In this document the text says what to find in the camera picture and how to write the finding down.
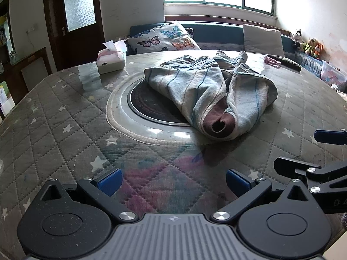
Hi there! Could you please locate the dark wooden door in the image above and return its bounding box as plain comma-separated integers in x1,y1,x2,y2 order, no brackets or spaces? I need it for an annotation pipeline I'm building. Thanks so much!
43,0,106,71

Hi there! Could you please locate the striped towel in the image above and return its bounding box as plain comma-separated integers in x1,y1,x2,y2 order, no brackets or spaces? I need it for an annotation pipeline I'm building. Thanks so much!
143,50,278,141

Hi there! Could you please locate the beige pillow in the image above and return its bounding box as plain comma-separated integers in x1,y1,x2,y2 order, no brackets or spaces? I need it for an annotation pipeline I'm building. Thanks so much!
242,24,285,57

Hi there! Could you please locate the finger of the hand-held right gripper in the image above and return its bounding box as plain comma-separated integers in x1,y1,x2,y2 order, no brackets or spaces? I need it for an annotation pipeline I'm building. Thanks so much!
274,156,347,194
314,129,347,143

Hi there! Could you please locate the grey star quilted table cover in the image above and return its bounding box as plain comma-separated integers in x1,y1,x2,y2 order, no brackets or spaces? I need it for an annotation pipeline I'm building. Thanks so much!
0,50,347,260

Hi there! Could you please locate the pink hair tie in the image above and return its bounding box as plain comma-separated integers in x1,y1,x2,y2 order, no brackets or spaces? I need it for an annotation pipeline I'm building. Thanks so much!
263,55,282,68

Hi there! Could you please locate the clear plastic storage box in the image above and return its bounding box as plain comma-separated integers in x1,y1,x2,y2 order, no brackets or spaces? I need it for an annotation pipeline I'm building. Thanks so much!
321,60,347,83

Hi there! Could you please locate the round black hot plate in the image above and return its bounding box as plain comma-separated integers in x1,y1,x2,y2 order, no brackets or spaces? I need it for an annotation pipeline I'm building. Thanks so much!
127,80,198,126

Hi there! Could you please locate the pale crumpled cloth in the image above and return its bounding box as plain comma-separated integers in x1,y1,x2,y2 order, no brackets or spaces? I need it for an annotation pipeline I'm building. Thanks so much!
331,84,347,96

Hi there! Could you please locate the blue sofa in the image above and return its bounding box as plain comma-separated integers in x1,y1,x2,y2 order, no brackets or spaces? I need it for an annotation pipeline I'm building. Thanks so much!
130,20,326,76

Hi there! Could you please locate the yellow green paper card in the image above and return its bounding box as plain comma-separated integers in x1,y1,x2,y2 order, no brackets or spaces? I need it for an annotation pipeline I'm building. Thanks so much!
0,80,15,117

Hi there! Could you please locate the black remote control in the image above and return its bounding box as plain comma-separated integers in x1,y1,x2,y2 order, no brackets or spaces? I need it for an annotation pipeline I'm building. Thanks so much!
268,55,302,73

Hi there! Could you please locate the wooden shelf with items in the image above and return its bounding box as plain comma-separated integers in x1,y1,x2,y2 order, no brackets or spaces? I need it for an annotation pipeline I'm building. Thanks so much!
0,3,17,65

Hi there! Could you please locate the white tissue box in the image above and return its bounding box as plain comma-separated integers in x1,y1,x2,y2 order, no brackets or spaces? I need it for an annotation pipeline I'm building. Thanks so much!
96,40,127,74

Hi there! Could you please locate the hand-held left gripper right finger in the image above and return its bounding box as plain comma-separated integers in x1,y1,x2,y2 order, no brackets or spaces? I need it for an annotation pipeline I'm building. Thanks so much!
211,169,312,223

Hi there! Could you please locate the dark wooden cabinet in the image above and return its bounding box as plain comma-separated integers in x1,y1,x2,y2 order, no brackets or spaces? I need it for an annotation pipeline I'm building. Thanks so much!
11,47,53,93

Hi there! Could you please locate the butterfly print pillow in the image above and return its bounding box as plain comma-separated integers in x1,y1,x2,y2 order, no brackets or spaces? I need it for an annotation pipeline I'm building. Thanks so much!
126,20,201,56

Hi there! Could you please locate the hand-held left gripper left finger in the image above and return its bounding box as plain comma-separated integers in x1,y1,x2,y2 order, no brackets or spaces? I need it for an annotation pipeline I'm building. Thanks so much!
41,168,137,223

